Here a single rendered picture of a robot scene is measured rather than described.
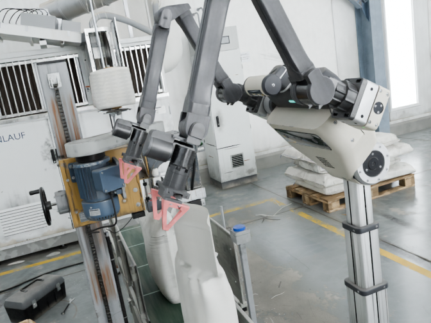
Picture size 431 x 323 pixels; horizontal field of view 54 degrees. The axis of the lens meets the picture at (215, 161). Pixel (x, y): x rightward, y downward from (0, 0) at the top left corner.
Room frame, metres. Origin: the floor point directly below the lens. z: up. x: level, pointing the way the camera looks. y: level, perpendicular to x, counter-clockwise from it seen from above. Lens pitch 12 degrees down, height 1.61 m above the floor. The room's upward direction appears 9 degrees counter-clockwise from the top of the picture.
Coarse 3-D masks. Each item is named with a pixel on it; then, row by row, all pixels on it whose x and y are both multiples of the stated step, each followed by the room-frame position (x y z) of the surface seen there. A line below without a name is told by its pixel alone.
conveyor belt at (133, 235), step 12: (132, 228) 3.56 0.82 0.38; (132, 240) 3.26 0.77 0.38; (132, 252) 3.02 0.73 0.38; (144, 252) 2.98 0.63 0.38; (144, 264) 2.76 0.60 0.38; (144, 276) 2.57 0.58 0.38; (144, 288) 2.40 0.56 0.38; (156, 288) 2.38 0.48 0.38; (144, 300) 2.26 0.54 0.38; (156, 300) 2.24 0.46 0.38; (156, 312) 2.11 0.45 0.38; (168, 312) 2.09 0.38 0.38; (180, 312) 2.07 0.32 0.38
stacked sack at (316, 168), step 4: (296, 164) 4.83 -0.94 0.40; (300, 164) 4.67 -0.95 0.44; (304, 164) 4.59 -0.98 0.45; (308, 164) 4.48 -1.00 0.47; (312, 164) 4.41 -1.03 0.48; (308, 168) 4.49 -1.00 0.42; (312, 168) 4.39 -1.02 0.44; (316, 168) 4.32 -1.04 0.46; (320, 168) 4.30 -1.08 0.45; (320, 172) 4.28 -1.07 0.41; (324, 172) 4.29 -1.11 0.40
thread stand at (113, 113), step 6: (90, 0) 1.91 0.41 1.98; (90, 6) 1.90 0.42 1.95; (96, 30) 1.90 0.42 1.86; (96, 36) 1.91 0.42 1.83; (102, 54) 1.91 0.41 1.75; (102, 60) 1.90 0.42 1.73; (108, 66) 1.78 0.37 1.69; (108, 108) 2.01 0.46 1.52; (120, 108) 2.01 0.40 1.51; (126, 108) 1.77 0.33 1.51; (114, 114) 1.90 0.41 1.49; (120, 114) 1.75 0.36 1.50; (114, 120) 1.90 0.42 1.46
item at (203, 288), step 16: (192, 208) 1.81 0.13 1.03; (176, 224) 1.65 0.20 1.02; (192, 224) 1.57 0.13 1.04; (208, 224) 1.59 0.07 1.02; (176, 240) 1.69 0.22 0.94; (192, 240) 1.58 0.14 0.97; (208, 240) 1.50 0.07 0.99; (176, 256) 1.81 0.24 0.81; (192, 256) 1.59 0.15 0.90; (208, 256) 1.52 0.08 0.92; (176, 272) 1.77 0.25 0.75; (192, 272) 1.58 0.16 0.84; (208, 272) 1.53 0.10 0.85; (224, 272) 1.61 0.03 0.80; (192, 288) 1.56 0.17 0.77; (208, 288) 1.52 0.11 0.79; (224, 288) 1.54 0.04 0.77; (192, 304) 1.57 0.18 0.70; (208, 304) 1.51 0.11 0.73; (224, 304) 1.53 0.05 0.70; (192, 320) 1.61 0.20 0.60; (208, 320) 1.51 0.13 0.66; (224, 320) 1.52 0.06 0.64
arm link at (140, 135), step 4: (132, 124) 1.59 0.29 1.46; (132, 128) 1.58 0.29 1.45; (136, 128) 1.58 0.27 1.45; (140, 128) 1.60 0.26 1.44; (132, 132) 1.59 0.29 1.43; (136, 132) 1.58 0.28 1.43; (140, 132) 1.58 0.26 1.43; (144, 132) 1.58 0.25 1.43; (132, 136) 1.58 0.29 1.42; (136, 136) 1.57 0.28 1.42; (140, 136) 1.57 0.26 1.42; (144, 136) 1.58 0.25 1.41; (132, 140) 1.57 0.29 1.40; (136, 140) 1.57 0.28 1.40; (140, 140) 1.57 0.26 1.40; (144, 140) 1.59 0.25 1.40
